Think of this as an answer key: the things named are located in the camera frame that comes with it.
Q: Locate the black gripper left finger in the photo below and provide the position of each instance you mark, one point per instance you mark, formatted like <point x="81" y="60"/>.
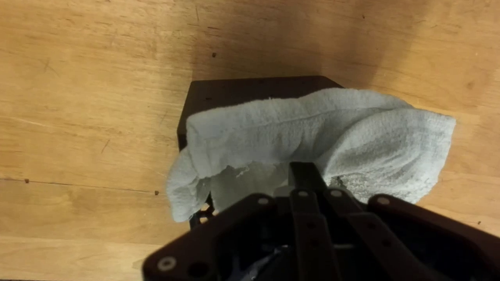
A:
<point x="235" y="244"/>

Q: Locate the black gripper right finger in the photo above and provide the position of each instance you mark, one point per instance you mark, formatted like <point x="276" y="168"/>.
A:
<point x="407" y="244"/>

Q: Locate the white towel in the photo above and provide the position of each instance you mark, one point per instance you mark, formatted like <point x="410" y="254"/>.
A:
<point x="323" y="130"/>

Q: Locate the black basket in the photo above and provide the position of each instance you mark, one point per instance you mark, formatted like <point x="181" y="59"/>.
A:
<point x="235" y="91"/>

